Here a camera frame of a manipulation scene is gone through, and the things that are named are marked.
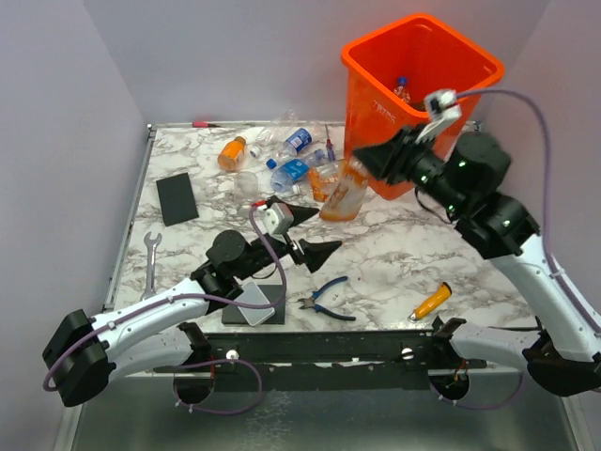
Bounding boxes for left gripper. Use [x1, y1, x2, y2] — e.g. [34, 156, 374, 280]
[237, 204, 342, 282]

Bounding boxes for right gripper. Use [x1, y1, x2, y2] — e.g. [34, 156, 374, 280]
[355, 121, 468, 216]

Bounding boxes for tall orange label bottle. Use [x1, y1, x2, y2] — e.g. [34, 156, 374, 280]
[319, 157, 370, 222]

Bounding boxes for large crushed orange bottle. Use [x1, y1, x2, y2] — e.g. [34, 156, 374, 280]
[308, 161, 344, 202]

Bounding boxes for blue pepsi bottle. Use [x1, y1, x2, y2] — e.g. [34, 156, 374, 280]
[393, 76, 411, 104]

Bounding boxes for clear plastic cup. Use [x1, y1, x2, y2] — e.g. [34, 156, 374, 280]
[234, 171, 259, 214]

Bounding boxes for small orange juice bottle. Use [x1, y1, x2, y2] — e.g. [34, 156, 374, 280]
[217, 136, 246, 172]

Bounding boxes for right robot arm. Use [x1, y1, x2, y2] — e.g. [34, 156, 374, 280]
[352, 127, 600, 397]

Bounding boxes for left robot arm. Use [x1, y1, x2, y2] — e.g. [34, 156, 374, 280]
[42, 197, 342, 407]

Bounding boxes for orange plastic bin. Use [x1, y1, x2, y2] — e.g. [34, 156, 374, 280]
[340, 12, 506, 202]

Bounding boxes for red screwdriver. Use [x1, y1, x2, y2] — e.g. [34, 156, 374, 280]
[324, 124, 336, 162]

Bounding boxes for blue label water bottle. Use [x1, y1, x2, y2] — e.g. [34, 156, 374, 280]
[270, 149, 327, 193]

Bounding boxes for blue label bottle top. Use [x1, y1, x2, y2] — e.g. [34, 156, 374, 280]
[276, 128, 313, 160]

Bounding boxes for white rounded box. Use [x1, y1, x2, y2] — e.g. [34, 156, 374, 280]
[234, 282, 275, 327]

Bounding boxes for clear crushed bottle back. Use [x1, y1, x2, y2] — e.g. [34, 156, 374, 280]
[254, 109, 299, 145]

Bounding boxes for black foam pad upper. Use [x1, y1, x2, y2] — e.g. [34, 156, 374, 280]
[156, 173, 199, 226]

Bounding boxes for red pen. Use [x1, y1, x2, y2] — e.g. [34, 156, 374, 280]
[192, 121, 221, 129]

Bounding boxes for silver wrench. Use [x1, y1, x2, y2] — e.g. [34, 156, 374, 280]
[140, 232, 162, 301]

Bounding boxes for blue handle pliers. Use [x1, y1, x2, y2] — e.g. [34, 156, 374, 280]
[297, 276, 356, 322]

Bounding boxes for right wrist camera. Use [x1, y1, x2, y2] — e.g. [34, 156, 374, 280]
[416, 89, 462, 143]

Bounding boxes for yellow handle utility knife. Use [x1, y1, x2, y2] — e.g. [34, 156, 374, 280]
[408, 282, 453, 322]

